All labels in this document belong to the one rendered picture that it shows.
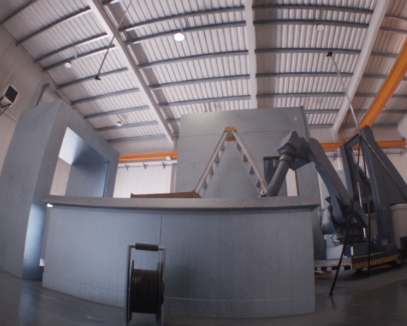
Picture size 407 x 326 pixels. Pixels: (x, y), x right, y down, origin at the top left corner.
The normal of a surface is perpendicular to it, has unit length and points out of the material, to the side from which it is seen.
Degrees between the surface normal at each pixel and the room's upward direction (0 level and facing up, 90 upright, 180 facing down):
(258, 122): 90
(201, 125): 90
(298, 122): 90
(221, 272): 90
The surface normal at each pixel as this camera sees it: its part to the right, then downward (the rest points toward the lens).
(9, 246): -0.18, -0.40
